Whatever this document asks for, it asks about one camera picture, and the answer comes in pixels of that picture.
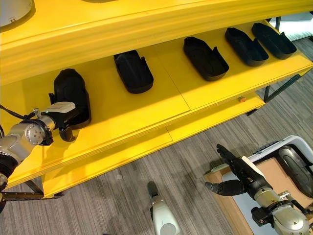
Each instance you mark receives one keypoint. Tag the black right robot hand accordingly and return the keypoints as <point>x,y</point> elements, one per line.
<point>236,169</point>

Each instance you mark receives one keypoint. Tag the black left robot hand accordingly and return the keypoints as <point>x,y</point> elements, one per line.
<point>64,113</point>

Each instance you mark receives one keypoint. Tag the black sole-shaped part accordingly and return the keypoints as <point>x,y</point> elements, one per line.
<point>204,58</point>
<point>133,72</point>
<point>297,167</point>
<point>245,47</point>
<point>272,40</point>
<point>72,96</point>

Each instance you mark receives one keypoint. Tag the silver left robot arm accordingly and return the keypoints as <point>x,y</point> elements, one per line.
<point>20,144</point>

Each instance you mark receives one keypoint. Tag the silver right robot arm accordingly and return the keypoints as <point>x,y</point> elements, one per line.
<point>281,211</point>

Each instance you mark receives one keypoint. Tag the yellow shelf unit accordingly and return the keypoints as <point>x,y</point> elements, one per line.
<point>137,73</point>

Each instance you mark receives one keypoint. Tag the brown cardboard sheet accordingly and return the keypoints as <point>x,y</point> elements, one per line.
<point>244,195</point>

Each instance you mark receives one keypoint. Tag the small orange clip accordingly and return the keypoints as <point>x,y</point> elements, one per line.
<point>242,99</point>

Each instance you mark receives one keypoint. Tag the silver robot leg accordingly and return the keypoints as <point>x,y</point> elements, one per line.
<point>162,215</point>

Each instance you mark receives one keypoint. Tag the white round object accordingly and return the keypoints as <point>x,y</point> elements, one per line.
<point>14,11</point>

